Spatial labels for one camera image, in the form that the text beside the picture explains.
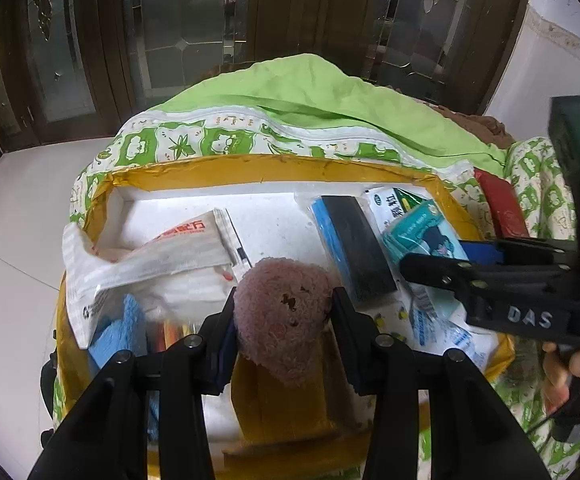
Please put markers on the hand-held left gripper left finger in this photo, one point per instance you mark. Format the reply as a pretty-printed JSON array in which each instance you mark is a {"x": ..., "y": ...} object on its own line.
[{"x": 222, "y": 360}]

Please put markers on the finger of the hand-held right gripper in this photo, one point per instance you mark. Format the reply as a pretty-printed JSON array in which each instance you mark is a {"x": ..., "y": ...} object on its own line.
[
  {"x": 480, "y": 250},
  {"x": 430, "y": 267}
]

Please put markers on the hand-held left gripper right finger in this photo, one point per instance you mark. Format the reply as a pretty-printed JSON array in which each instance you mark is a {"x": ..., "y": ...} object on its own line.
[{"x": 350, "y": 355}]

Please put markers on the light blue tissue packet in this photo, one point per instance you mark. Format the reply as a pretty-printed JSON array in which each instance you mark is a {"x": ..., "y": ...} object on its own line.
[{"x": 420, "y": 230}]

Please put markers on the small bag of coloured sticks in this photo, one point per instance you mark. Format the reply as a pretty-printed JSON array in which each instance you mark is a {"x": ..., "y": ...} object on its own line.
[{"x": 172, "y": 332}]

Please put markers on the blue white wipe packet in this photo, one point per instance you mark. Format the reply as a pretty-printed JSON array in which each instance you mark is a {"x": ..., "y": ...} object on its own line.
[{"x": 440, "y": 330}]

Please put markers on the pink fluffy towel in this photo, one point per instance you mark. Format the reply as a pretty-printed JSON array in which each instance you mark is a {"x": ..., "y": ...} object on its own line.
[{"x": 280, "y": 320}]

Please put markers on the green white medicine packet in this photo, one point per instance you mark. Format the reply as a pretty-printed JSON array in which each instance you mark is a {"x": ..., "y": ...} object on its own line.
[{"x": 395, "y": 205}]

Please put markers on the yellow snack packet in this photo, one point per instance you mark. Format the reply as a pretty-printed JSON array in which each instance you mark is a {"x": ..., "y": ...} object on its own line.
[{"x": 290, "y": 405}]

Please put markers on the black blue sponge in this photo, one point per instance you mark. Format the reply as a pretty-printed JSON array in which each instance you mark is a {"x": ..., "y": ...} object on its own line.
[{"x": 355, "y": 245}]

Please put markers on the blue cloth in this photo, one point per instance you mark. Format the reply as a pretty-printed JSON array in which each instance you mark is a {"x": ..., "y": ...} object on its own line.
[{"x": 119, "y": 332}]

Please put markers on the long white plastic packet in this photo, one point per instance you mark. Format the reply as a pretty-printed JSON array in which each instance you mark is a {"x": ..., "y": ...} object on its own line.
[{"x": 169, "y": 260}]

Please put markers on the yellow taped white foam box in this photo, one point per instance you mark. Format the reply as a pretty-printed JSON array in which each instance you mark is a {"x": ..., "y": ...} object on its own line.
[{"x": 270, "y": 210}]

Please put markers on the red foil packet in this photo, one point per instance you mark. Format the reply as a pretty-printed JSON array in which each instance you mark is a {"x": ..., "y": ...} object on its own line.
[{"x": 505, "y": 205}]

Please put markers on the brown fuzzy cloth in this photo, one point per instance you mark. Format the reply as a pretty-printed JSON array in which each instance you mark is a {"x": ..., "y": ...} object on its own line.
[{"x": 480, "y": 127}]

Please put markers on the black rounded object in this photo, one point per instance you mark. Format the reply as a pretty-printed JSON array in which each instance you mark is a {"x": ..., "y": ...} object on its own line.
[{"x": 47, "y": 375}]

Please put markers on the plain green sheet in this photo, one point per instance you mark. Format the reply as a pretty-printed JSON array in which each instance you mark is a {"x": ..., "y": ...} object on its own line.
[{"x": 320, "y": 95}]

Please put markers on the green printed blanket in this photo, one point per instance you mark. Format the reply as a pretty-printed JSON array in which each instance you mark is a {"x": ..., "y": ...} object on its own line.
[{"x": 179, "y": 145}]

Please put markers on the wooden door panel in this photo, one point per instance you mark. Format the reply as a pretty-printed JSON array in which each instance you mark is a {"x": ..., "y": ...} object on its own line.
[{"x": 310, "y": 10}]

